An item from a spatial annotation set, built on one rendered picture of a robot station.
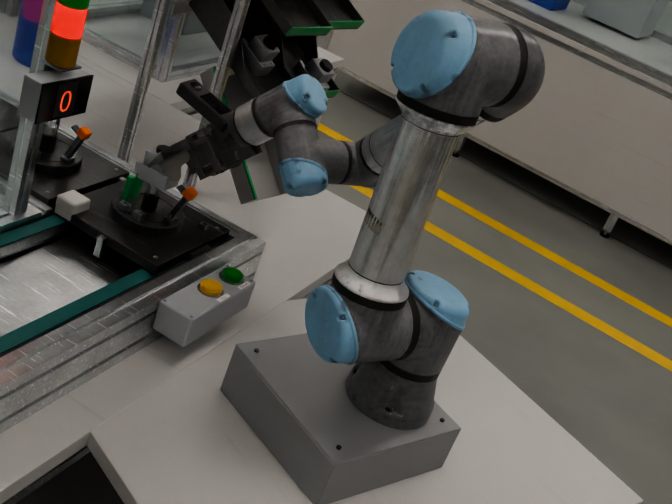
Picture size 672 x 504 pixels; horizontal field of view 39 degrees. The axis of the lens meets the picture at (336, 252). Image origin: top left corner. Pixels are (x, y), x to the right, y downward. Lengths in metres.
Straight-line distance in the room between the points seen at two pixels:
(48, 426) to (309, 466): 0.39
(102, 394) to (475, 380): 0.77
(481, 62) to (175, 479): 0.74
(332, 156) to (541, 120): 4.02
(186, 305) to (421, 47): 0.64
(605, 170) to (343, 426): 4.12
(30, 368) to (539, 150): 4.44
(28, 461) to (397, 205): 0.63
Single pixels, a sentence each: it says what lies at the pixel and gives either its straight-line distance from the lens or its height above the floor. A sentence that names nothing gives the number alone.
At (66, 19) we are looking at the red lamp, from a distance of 1.61.
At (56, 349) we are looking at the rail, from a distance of 1.49.
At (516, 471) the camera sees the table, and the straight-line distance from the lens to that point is 1.79.
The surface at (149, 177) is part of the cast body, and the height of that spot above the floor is 1.06.
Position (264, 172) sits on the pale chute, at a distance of 2.06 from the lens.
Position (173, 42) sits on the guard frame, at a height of 0.98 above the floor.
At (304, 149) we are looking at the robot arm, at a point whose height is 1.27.
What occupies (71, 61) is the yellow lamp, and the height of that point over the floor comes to 1.27.
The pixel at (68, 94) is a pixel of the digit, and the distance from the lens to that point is 1.67.
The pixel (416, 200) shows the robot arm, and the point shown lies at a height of 1.35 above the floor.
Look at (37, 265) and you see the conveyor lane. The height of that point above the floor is 0.92.
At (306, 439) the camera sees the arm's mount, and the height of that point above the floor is 0.94.
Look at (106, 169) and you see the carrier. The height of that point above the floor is 0.97.
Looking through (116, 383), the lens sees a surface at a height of 0.86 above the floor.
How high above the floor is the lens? 1.84
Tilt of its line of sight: 26 degrees down
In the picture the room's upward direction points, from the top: 21 degrees clockwise
